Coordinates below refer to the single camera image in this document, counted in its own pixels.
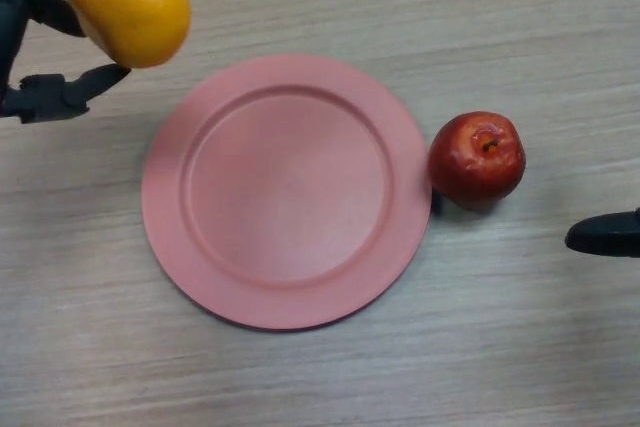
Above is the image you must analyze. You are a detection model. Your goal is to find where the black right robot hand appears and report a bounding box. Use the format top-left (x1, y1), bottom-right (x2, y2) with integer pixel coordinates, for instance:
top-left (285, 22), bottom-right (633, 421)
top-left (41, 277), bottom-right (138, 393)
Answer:
top-left (565, 206), bottom-right (640, 259)

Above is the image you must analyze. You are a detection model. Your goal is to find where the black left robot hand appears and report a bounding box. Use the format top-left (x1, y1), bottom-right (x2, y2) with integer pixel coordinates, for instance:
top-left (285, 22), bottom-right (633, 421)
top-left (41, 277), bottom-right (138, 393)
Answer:
top-left (0, 0), bottom-right (133, 124)

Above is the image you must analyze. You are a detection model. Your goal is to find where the yellow pear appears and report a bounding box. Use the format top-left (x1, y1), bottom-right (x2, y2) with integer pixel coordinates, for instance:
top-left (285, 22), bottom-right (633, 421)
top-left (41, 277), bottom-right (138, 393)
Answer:
top-left (58, 0), bottom-right (193, 70)

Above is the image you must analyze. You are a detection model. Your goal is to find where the red apple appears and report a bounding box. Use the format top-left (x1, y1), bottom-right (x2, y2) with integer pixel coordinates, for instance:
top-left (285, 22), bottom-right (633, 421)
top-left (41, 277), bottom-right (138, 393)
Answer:
top-left (428, 111), bottom-right (527, 210)

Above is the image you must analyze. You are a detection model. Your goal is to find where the pink round plate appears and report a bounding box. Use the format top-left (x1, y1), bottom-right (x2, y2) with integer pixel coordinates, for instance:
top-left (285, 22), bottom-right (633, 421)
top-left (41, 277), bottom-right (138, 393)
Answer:
top-left (141, 53), bottom-right (434, 332)

